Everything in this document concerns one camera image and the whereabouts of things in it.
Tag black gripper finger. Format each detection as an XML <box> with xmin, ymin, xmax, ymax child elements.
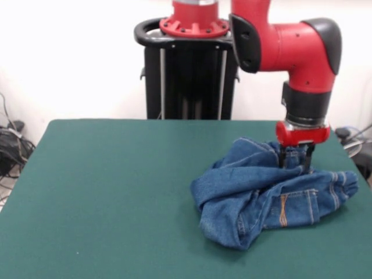
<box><xmin>303</xmin><ymin>144</ymin><xmax>316</xmax><ymax>172</ymax></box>
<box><xmin>278</xmin><ymin>144</ymin><xmax>288</xmax><ymax>169</ymax></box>

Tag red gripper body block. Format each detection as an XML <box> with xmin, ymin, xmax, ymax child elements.
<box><xmin>275</xmin><ymin>120</ymin><xmax>331</xmax><ymax>146</ymax></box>

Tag tangle of black cables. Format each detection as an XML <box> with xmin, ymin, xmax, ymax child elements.
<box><xmin>0</xmin><ymin>92</ymin><xmax>37</xmax><ymax>204</ymax></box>

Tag dark green table cloth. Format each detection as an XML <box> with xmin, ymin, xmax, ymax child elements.
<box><xmin>0</xmin><ymin>118</ymin><xmax>372</xmax><ymax>279</ymax></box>

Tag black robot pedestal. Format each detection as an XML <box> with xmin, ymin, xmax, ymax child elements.
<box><xmin>133</xmin><ymin>17</ymin><xmax>242</xmax><ymax>120</ymax></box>

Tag blue denim jeans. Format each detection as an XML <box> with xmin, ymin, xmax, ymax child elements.
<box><xmin>189</xmin><ymin>137</ymin><xmax>360</xmax><ymax>251</ymax></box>

